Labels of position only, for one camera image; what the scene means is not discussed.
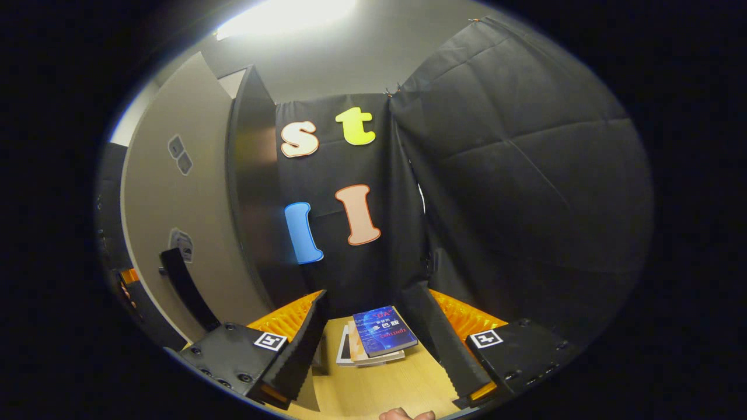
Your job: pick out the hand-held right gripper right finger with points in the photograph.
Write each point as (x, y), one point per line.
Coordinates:
(452, 350)

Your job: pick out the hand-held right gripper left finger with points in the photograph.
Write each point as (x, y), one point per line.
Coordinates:
(300, 350)

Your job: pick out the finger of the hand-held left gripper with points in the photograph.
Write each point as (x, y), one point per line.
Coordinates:
(128, 275)

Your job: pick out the grey cabinet door box sticker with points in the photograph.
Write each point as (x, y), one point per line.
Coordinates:
(157, 198)

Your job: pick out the grey double-door shoe cabinet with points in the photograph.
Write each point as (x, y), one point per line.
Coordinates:
(257, 204)

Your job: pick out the orange book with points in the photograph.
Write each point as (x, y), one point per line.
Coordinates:
(357, 347)

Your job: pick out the blue book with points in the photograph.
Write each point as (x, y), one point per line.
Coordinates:
(382, 329)

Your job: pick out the black backdrop cloth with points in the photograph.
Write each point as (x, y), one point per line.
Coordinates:
(525, 175)

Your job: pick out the large ceiling light panel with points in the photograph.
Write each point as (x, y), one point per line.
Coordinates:
(286, 17)

